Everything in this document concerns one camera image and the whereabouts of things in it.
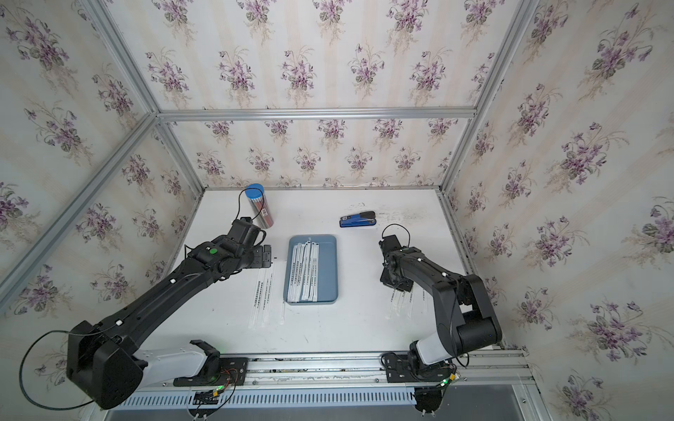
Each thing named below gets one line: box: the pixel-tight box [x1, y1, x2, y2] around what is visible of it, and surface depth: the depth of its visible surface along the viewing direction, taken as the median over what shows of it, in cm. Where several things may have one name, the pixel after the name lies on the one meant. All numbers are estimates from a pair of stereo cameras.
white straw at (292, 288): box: [286, 244, 299, 303], surface depth 92 cm
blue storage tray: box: [283, 234, 339, 306], surface depth 97 cm
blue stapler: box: [338, 210, 377, 229], surface depth 109 cm
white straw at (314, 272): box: [310, 242, 320, 303], surface depth 95 cm
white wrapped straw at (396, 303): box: [385, 288, 404, 320], surface depth 88 cm
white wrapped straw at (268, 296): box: [262, 270, 275, 325], surface depth 89 cm
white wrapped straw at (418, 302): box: [407, 282, 428, 319], surface depth 87 cm
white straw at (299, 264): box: [293, 242, 307, 302], surface depth 95 cm
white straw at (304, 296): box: [300, 241, 313, 302], surface depth 94 cm
